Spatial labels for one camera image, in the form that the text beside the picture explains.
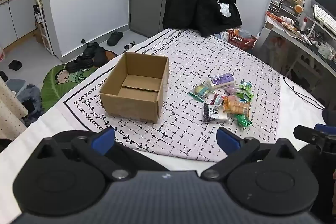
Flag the cream dotted tablecloth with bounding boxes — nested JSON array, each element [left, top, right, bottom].
[[0, 77, 28, 134]]

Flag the light blue floor mat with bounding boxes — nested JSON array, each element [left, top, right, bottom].
[[7, 79, 27, 94]]

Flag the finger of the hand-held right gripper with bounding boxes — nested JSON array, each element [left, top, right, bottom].
[[293, 124, 336, 146]]

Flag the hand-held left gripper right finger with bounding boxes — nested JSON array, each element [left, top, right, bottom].
[[201, 127, 302, 182]]

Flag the white desk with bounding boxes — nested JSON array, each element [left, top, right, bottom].
[[259, 14, 336, 98]]

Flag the black slipper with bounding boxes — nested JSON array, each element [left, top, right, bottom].
[[8, 60, 24, 70], [107, 31, 124, 46]]

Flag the blue fluffy rug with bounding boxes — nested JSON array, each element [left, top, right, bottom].
[[17, 84, 44, 125]]

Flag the green leaf cartoon rug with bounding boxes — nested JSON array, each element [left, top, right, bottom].
[[41, 49, 118, 112]]

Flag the black chunky shoe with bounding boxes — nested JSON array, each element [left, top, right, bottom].
[[83, 42, 100, 59], [66, 56, 93, 73]]

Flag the grey drawer organiser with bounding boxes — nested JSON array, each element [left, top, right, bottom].
[[269, 0, 292, 16]]

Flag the white keyboard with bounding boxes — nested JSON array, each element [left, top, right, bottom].
[[312, 4, 336, 30]]

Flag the yellow teal round snack packet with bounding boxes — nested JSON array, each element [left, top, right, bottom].
[[189, 84, 214, 101]]

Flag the red plastic basket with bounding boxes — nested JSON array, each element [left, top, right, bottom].
[[227, 29, 258, 51]]

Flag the white kitchen cabinet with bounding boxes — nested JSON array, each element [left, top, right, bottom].
[[0, 0, 41, 50]]

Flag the black clog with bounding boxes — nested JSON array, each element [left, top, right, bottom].
[[94, 47, 106, 67]]

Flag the black white printed blanket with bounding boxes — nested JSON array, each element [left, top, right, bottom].
[[62, 28, 282, 163]]

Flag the black spray bottle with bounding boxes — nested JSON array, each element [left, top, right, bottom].
[[33, 5, 44, 24]]

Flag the red striped snack packet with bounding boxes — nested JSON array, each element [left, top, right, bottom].
[[211, 94, 224, 107]]

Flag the black white snack packet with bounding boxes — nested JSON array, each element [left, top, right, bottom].
[[202, 103, 229, 123]]

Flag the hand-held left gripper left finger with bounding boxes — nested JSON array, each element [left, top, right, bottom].
[[34, 127, 132, 182]]

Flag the black cable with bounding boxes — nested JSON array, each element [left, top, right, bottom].
[[283, 76, 326, 109]]

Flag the white bottle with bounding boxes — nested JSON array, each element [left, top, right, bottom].
[[300, 12, 308, 31]]

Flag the white narrow rack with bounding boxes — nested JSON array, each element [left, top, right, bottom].
[[33, 0, 54, 55]]

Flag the orange cracker packet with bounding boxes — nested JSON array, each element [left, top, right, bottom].
[[223, 95, 250, 117]]

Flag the brown cardboard box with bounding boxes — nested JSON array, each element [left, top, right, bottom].
[[99, 51, 170, 124]]

